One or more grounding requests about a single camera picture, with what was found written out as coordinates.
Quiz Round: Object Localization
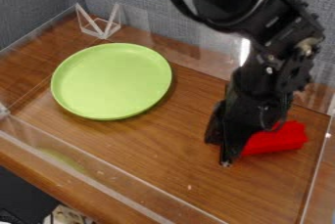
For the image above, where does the white power strip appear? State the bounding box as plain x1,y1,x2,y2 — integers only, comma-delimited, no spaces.
42,204,97,224

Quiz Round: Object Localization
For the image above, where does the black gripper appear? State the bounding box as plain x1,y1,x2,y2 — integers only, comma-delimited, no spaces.
204,37,315,167

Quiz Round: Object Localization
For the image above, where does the green plate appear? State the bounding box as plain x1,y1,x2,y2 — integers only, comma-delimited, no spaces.
50,43,173,120

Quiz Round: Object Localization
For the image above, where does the clear acrylic enclosure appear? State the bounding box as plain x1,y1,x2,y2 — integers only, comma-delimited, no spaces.
0,6,335,224

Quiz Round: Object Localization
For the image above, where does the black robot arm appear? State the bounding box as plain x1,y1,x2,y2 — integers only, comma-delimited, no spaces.
170,0,324,166

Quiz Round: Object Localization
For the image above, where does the red block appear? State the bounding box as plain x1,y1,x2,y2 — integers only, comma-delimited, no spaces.
243,120,307,156

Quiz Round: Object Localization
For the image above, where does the clear acrylic corner bracket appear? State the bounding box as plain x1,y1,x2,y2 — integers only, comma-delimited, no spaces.
75,4,122,39

